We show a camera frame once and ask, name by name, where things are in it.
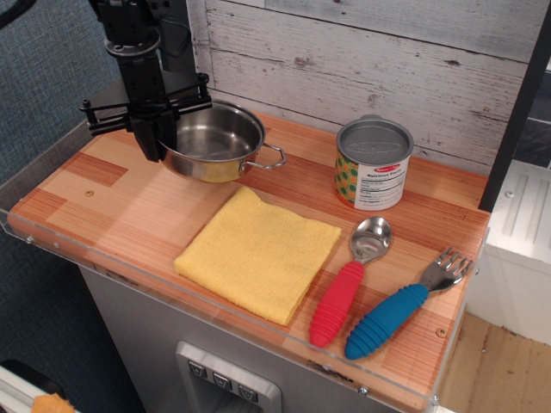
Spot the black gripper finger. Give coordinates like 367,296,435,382
155,112,177,153
131,118,159,163

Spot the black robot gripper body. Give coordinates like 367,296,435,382
80,49,212,136

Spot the silver steel pot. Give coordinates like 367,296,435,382
160,100,287,183

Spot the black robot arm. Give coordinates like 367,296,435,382
80,1,212,162

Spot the yellow folded rag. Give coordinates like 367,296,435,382
174,187,341,326

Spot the clear acrylic table guard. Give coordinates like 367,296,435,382
1,116,489,412

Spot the toy food can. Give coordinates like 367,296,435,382
334,114,414,211

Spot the silver toy fridge cabinet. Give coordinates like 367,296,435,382
81,266,436,412

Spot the grey ice dispenser panel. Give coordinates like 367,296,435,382
176,341,283,412

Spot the orange object bottom corner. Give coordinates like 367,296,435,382
30,393,76,413

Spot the white cabinet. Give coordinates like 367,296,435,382
467,160,550,344

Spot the black left frame post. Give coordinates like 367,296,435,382
158,0,195,75

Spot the black frame post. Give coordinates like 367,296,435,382
158,0,195,75
479,5,550,213

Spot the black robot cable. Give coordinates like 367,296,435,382
0,0,193,58

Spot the red handled metal spoon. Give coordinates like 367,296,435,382
309,216,392,348

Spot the blue handled metal fork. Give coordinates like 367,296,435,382
344,247,474,361

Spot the black right frame post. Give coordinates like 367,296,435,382
479,5,550,213

